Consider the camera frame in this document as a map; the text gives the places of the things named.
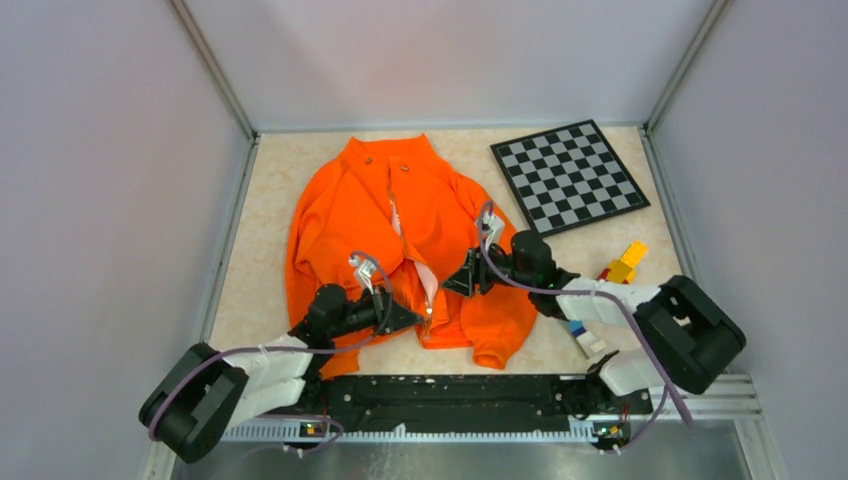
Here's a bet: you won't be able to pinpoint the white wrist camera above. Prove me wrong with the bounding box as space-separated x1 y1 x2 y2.
348 255 377 294
478 212 505 251

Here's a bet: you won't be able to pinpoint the aluminium frame rail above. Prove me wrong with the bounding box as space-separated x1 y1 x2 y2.
142 374 763 480

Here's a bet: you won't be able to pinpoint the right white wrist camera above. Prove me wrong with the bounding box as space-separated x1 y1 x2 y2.
478 212 505 251

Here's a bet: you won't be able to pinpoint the orange zip-up jacket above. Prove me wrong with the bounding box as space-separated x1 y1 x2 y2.
284 135 537 369

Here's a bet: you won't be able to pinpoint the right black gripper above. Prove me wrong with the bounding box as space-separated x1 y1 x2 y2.
442 238 535 298

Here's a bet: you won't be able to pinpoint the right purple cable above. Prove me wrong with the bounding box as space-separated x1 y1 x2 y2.
476 200 695 455

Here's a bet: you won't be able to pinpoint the yellow red toy blocks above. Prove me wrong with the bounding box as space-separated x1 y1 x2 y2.
597 241 648 284

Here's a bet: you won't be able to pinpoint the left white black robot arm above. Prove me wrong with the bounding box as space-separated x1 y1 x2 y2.
138 284 423 463

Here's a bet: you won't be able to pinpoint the black and grey checkerboard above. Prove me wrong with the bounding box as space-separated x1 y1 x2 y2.
490 119 651 237

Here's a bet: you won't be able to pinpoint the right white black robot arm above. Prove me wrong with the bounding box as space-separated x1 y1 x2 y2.
443 230 747 412

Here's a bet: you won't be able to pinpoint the blue and white box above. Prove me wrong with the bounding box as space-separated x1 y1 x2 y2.
566 320 609 360

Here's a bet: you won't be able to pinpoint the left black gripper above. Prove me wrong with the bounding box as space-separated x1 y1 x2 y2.
329 284 423 339

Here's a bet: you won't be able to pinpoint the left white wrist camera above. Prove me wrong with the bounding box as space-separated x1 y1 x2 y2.
348 255 377 294

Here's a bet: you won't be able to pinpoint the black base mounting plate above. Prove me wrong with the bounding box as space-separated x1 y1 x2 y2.
291 374 653 434

